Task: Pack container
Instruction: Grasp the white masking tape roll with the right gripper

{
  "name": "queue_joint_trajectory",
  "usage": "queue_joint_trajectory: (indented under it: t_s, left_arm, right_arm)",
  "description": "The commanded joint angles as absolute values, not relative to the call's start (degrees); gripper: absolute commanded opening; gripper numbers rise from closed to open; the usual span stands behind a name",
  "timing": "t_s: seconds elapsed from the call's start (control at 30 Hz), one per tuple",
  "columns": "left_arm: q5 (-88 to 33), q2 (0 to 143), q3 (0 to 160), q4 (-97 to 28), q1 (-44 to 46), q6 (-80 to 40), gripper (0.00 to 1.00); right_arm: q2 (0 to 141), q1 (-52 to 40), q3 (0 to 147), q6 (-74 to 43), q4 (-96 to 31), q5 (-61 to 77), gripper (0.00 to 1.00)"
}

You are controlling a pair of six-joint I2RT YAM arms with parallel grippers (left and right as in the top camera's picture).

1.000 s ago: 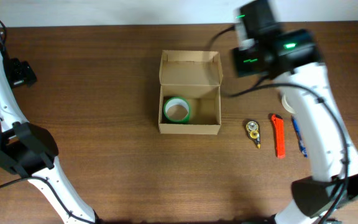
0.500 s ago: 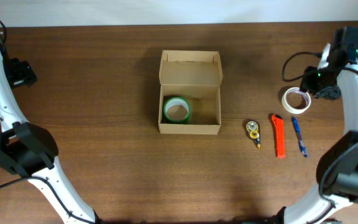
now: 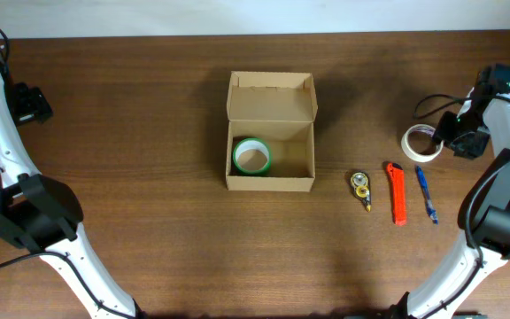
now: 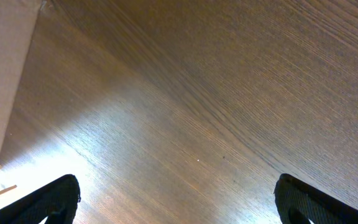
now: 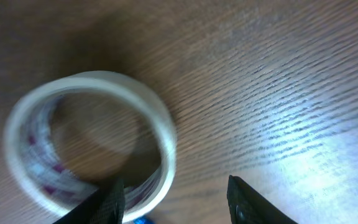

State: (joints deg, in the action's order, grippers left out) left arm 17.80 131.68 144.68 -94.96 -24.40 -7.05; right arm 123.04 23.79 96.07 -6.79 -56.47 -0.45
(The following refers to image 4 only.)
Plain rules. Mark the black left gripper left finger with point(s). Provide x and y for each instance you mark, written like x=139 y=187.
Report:
x=54 y=203

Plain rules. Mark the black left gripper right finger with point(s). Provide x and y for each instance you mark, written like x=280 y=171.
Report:
x=299 y=202

